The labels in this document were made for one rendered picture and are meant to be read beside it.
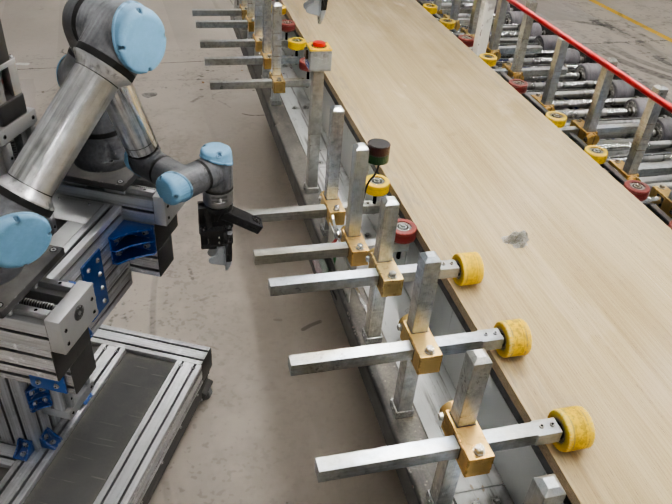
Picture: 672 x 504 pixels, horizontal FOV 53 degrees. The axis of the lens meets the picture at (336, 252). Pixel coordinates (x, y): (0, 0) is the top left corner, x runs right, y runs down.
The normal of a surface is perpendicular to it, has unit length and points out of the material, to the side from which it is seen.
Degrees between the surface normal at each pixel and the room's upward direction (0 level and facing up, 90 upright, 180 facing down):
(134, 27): 85
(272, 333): 0
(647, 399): 0
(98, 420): 0
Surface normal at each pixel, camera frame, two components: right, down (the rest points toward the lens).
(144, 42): 0.83, 0.30
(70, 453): 0.07, -0.80
